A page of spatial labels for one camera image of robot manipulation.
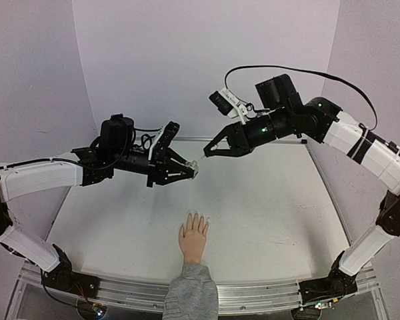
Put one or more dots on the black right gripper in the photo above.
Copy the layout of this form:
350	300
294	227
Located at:
240	137

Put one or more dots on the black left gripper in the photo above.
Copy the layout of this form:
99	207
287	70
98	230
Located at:
160	170

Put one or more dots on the clear nail polish bottle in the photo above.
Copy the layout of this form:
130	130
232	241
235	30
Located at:
194	166

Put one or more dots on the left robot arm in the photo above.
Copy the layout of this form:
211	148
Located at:
114	149

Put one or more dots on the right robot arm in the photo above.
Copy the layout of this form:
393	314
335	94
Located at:
285	114

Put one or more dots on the mannequin hand with long nails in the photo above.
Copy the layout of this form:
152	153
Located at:
193	238

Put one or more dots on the grey sleeve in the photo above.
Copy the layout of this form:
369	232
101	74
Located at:
192	295

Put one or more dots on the aluminium back rail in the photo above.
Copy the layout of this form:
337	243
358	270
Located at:
277	141

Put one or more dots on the aluminium rail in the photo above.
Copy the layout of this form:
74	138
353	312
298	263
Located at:
277	141
253	298

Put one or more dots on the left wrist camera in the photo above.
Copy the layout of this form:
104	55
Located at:
162	140

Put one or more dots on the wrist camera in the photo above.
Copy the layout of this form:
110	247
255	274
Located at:
229	105
162	140

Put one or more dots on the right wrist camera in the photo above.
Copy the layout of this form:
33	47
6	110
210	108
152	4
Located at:
229	105

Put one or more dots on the aluminium front rail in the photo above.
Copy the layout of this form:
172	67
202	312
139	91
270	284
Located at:
253	298

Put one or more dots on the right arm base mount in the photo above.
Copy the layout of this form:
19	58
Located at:
325	289

